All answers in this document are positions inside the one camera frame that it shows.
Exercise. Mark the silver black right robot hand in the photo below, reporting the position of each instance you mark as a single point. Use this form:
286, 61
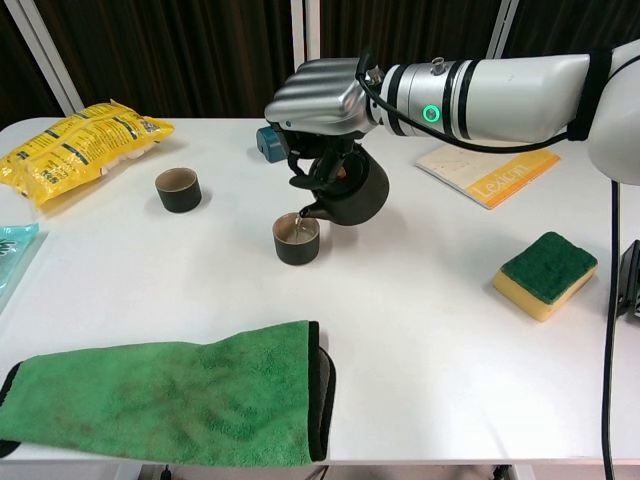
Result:
320, 95

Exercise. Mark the black teapot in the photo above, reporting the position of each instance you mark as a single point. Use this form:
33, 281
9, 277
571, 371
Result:
360, 195

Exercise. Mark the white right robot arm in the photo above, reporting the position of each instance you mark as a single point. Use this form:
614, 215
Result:
515, 95

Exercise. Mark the teal long plastic case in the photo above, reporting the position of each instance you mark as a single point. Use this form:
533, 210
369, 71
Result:
269, 142

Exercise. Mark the dark ceramic teacup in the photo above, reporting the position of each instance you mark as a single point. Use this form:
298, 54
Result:
297, 250
178, 197

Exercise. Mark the cream and yellow booklet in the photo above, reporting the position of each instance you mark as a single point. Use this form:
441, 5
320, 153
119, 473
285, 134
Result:
480, 165

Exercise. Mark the yellow snack bag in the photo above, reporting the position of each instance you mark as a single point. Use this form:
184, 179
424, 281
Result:
75, 150

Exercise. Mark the green and yellow sponge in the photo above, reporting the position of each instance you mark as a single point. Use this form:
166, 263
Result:
550, 270

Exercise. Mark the green microfiber towel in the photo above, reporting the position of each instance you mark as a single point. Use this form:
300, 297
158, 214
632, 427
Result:
175, 400

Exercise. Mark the light blue snack pouch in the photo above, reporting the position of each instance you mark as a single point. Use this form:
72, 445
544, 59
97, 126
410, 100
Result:
12, 260

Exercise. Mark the black clip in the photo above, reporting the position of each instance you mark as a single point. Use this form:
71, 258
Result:
630, 280

